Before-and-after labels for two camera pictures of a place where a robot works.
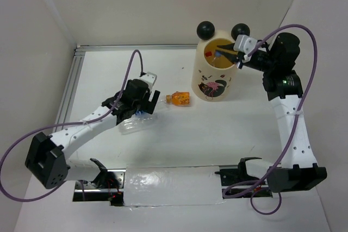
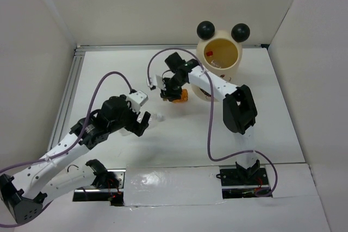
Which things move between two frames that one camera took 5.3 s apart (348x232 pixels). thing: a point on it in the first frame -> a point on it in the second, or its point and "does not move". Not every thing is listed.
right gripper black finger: (232, 57) -> (171, 94)
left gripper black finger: (151, 105) -> (140, 129)
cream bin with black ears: (213, 75) does not move
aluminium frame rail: (78, 51) does not move
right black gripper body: (262, 61) -> (174, 82)
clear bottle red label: (208, 54) does not move
